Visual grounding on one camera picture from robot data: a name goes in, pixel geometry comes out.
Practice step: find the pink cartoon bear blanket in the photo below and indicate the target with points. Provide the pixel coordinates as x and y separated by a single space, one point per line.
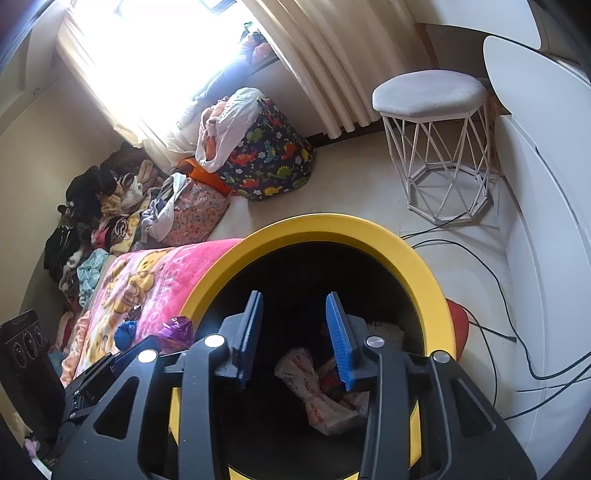
158 281

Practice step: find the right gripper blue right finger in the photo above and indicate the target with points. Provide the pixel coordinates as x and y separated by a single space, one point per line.
346 350

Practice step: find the purple snack wrapper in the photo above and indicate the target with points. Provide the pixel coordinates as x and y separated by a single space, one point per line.
175 335

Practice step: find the white printed plastic bag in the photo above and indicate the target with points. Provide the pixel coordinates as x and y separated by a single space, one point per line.
325 415

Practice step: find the yellow rimmed black trash bin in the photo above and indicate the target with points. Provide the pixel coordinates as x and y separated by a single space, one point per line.
262 429

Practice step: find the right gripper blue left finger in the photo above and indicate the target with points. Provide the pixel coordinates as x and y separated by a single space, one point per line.
246 337

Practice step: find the floral pink fabric bag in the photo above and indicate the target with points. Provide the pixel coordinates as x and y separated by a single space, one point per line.
196 211

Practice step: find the pile of clothes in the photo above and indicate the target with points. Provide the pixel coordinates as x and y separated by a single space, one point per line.
100 217

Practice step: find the orange bag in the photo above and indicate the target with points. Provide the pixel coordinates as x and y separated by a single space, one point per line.
191 168

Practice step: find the clothes on window sill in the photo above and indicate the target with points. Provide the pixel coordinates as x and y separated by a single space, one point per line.
253 52

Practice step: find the dinosaur print laundry basket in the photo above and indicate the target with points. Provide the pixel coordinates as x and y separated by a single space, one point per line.
271 159

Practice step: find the blue crumpled plastic bag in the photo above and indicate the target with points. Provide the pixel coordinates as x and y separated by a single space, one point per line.
125 334

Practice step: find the white bag with clothes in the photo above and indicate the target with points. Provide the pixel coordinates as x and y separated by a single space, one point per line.
223 125

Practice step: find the red plastic bag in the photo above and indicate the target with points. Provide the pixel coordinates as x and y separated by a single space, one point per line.
461 326

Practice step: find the cream curtain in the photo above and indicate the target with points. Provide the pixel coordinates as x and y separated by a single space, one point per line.
341 51

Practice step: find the white desk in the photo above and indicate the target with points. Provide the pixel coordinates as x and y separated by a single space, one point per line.
537 57

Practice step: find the white wire frame stool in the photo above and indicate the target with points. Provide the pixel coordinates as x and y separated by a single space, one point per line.
438 134

